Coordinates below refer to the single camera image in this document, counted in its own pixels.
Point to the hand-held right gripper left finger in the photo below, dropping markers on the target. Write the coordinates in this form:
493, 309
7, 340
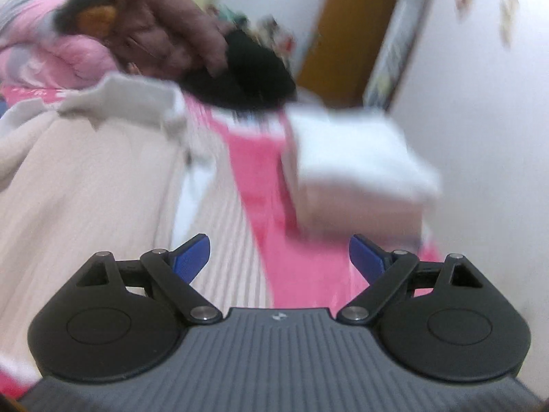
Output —
191, 257

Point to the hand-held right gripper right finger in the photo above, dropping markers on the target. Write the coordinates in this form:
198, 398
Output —
364, 257

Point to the beige ribbed garment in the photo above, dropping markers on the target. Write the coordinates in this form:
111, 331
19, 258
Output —
85, 189

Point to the stack of folded pastel clothes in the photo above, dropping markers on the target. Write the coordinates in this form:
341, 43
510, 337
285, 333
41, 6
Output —
356, 158

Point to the pink floral bed blanket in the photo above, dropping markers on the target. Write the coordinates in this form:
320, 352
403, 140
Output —
266, 171

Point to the brown wooden door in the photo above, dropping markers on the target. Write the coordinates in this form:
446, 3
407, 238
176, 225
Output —
339, 30

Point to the desk clutter of bottles bags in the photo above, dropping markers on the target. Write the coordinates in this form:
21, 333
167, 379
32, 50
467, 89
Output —
274, 30

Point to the pink grey floral quilt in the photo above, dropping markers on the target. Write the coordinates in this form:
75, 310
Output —
43, 51

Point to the cream hanging cloth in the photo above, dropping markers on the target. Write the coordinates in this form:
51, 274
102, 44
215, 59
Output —
510, 8

